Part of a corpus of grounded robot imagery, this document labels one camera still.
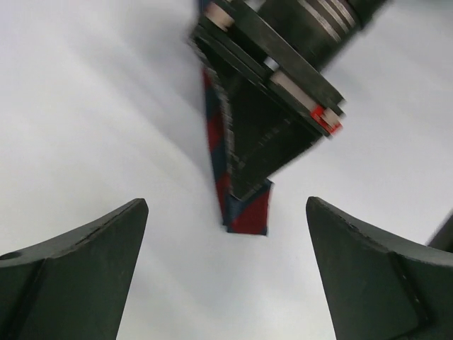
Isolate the red navy striped tie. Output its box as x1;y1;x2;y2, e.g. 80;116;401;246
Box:
202;67;273;236

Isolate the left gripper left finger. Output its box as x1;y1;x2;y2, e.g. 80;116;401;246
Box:
1;198;148;339

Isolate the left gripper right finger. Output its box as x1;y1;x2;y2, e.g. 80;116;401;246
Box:
306;197;452;339

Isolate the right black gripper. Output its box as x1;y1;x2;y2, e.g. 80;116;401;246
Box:
190;1;385;198

